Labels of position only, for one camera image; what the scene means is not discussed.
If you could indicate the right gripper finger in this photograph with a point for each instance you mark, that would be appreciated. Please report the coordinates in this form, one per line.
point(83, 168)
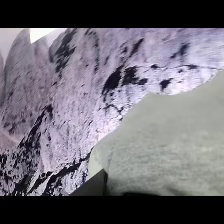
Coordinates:
point(96, 185)

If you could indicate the brown garment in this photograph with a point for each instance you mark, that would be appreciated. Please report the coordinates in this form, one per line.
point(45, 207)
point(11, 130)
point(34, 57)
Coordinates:
point(166, 150)

